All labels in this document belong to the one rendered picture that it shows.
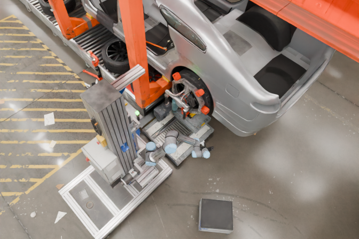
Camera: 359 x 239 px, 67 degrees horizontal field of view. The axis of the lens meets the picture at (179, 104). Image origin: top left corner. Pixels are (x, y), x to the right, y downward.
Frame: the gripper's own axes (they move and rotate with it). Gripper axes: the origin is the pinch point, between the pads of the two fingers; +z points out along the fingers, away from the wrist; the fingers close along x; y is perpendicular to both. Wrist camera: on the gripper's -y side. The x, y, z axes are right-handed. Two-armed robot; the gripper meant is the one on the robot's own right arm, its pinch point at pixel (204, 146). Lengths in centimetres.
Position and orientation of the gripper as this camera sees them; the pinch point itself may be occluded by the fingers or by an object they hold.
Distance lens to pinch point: 330.5
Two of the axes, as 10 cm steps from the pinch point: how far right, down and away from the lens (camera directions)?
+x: 0.9, 9.9, 1.1
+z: -0.5, -1.1, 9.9
